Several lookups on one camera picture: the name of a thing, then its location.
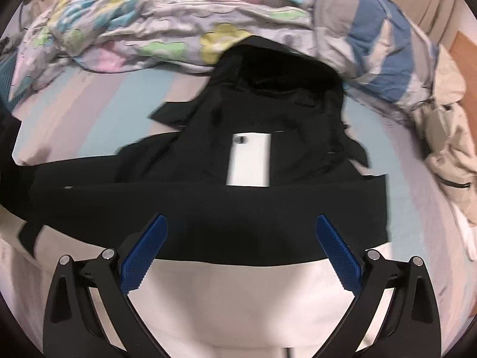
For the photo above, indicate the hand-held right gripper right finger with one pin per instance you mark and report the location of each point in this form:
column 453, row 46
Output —
column 337, row 250

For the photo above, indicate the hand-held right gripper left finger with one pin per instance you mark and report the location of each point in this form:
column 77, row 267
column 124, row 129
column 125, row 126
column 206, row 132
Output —
column 147, row 248

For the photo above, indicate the black jacket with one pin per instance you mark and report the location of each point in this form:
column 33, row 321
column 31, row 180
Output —
column 223, row 212

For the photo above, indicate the white garment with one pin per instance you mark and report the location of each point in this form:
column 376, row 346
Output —
column 231, row 298

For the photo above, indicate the pastel striped bed sheet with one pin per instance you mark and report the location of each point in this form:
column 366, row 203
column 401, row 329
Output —
column 111, row 100

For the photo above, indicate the beige garment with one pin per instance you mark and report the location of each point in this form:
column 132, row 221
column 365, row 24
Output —
column 447, row 145

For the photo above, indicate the dark cloth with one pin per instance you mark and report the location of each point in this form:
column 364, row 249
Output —
column 7, row 149

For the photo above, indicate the blue grey striped quilt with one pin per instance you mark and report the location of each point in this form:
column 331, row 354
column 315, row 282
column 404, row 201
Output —
column 372, row 37

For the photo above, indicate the teal pillow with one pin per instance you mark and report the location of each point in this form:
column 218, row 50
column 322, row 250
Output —
column 5, row 78

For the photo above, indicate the floral duvet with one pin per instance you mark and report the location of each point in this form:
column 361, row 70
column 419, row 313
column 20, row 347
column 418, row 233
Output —
column 149, row 26

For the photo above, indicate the wooden furniture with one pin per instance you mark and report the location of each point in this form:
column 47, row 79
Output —
column 467, row 52

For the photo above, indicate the beige curtain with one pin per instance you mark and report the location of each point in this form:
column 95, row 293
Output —
column 428, row 0

